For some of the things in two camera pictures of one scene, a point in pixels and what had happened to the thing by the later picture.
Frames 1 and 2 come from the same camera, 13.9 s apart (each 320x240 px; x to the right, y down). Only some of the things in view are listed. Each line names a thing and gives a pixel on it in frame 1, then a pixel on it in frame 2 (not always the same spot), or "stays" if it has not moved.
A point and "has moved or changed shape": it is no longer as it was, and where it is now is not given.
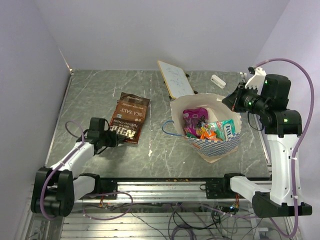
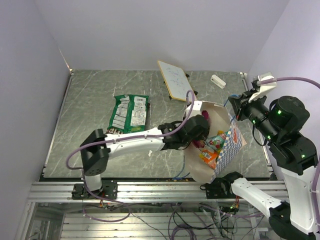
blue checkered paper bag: (210, 150) to (220, 120)
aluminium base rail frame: (213, 208) stays
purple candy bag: (193, 118) has moved or changed shape
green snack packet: (189, 134) has moved or changed shape
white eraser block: (218, 81) stays
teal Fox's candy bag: (223, 128) to (216, 142)
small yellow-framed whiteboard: (176, 79) stays
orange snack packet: (208, 133) to (210, 157)
